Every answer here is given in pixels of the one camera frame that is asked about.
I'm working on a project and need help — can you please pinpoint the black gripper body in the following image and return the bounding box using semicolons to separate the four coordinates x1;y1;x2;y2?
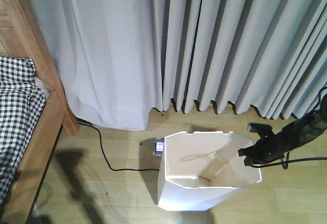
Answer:
238;122;291;166

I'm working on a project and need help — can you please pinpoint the white plastic trash bin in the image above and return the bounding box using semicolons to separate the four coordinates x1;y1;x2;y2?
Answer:
157;131;262;211

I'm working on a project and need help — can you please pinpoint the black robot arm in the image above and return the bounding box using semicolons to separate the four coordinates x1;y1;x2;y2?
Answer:
238;96;326;167

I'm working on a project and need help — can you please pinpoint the grey pleated curtain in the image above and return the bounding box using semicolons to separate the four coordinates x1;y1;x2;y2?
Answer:
152;0;326;119

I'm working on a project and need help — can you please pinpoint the silver floor power socket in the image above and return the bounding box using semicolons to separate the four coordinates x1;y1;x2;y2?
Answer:
153;137;165;157

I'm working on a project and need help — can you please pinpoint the white sheer curtain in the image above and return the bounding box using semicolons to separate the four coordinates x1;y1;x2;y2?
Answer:
29;0;159;131

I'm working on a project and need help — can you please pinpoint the black white checkered bedding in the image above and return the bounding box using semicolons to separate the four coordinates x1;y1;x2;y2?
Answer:
1;57;46;202

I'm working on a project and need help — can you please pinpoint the black power cord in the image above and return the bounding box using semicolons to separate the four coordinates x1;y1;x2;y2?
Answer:
76;117;160;171

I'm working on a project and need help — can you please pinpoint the wooden bed frame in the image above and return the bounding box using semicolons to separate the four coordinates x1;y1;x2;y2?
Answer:
1;0;79;223

